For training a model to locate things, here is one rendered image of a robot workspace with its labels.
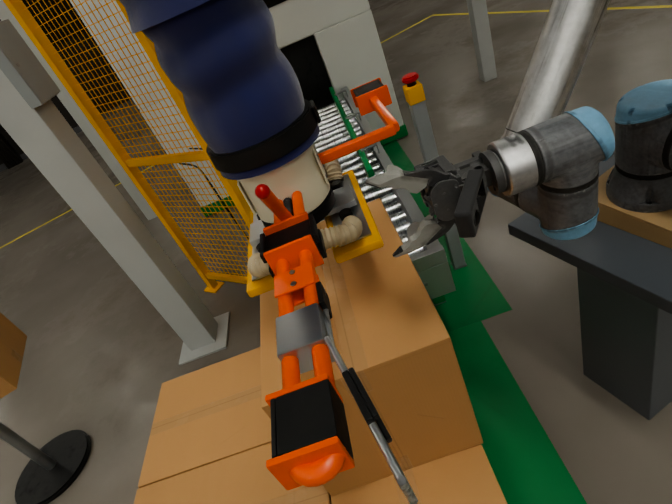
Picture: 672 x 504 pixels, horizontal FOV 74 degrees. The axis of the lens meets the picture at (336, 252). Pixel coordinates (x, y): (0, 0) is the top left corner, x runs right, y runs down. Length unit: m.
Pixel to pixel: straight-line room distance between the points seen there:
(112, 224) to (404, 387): 1.73
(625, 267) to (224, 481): 1.19
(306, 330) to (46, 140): 1.83
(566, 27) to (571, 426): 1.36
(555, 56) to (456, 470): 0.90
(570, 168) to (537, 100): 0.17
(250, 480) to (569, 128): 1.15
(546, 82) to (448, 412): 0.69
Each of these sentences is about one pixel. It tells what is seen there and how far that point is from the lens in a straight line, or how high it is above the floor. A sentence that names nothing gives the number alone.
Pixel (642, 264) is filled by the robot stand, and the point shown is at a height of 0.75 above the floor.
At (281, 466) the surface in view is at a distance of 0.47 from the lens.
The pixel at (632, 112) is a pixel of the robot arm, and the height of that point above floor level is 1.07.
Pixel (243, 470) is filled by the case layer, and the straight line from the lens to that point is 1.43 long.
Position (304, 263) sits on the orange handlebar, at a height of 1.25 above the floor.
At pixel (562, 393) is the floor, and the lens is 1.95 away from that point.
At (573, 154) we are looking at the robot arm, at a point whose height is 1.24.
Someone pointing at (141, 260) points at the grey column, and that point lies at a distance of 2.44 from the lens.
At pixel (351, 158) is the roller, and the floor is 0.55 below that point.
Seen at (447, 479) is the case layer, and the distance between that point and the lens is 1.21.
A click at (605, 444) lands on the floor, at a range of 1.85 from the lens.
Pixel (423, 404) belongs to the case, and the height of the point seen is 0.77.
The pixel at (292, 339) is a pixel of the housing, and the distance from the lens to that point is 0.57.
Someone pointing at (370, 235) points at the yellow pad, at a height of 1.13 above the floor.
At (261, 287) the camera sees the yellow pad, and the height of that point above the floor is 1.12.
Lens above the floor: 1.63
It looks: 34 degrees down
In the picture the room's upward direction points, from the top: 25 degrees counter-clockwise
